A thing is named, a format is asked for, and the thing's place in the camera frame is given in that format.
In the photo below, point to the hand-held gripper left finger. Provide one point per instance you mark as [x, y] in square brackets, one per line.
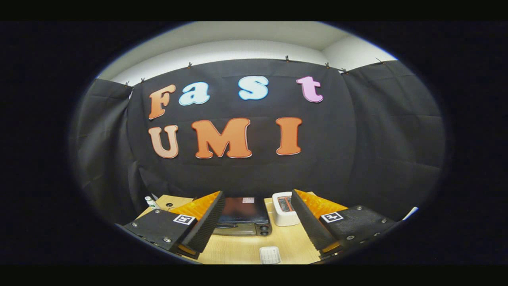
[206, 224]

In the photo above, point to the white slot toaster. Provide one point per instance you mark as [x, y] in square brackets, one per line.
[281, 216]

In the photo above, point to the row of backdrop clips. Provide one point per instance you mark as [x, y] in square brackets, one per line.
[286, 58]

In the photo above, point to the white plastic tray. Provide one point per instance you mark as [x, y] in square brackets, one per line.
[270, 255]

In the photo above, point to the black toaster oven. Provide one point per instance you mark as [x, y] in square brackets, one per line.
[244, 214]

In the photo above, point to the small white bottle green label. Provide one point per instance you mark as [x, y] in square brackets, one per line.
[151, 203]

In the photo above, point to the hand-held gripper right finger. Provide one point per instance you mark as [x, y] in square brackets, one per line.
[311, 222]

